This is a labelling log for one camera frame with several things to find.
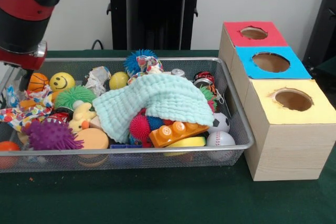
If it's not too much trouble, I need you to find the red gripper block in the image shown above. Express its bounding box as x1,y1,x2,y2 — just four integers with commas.
0,49,47,92

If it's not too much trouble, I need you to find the colourful patterned cloth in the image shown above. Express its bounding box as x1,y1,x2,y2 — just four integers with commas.
0,85,55,132

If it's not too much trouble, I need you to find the mint green waffle cloth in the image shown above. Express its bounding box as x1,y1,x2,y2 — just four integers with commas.
92,73,215,143

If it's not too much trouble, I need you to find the silver mesh bin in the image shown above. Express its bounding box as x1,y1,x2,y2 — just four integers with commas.
0,56,255,174

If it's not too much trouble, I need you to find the wooden box with three holes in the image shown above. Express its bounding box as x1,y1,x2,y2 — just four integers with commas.
218,20,336,182

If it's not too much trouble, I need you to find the small orange basketball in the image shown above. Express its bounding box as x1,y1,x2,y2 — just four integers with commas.
27,73,50,93

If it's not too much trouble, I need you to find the yellow smiley ball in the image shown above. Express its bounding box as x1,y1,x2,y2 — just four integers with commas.
49,71,76,93

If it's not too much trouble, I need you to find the green fuzzy toy with eyes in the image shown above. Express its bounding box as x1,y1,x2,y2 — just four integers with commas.
54,84,91,110

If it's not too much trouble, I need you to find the purple spiky rubber ball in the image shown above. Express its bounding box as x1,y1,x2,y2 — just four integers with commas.
22,120,85,151

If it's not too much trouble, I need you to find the yellow plush duck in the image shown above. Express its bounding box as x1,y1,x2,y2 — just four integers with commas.
68,102,97,133

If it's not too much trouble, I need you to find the blue spiky rubber ball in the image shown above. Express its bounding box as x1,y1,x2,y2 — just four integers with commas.
123,49,160,75

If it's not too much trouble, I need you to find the orange plastic building block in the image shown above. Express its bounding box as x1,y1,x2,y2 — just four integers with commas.
149,120,210,148

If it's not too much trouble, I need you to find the dark green tablecloth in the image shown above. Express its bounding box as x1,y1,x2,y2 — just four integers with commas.
312,56,336,93
0,49,336,224

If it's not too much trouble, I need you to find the small soccer ball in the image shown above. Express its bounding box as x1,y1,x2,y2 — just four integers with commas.
211,112,231,133

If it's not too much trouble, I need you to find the small white baseball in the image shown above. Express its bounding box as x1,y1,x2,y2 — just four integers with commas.
206,131,236,146

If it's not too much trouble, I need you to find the black upright panel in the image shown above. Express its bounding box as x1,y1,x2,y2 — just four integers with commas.
301,0,336,65

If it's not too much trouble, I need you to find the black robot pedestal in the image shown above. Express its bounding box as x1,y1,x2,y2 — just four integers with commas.
101,0,212,50

